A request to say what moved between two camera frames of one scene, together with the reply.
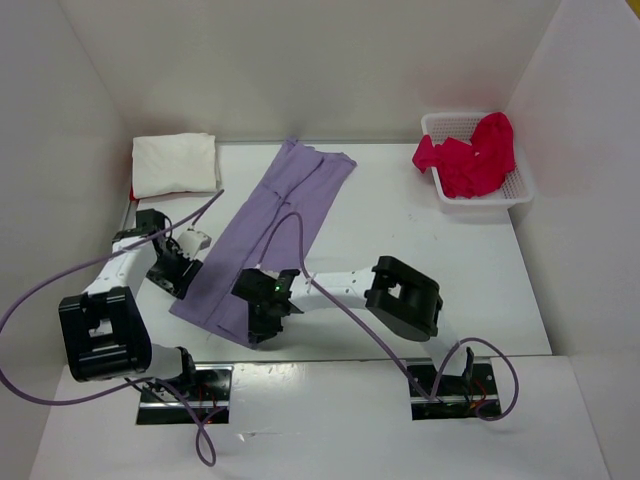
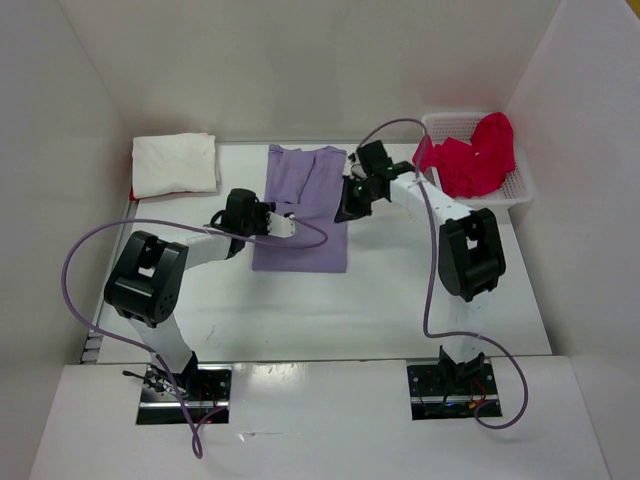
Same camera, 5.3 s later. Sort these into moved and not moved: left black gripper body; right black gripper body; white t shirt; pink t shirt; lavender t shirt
Moved: left black gripper body; lavender t shirt; right black gripper body
Not moved: white t shirt; pink t shirt
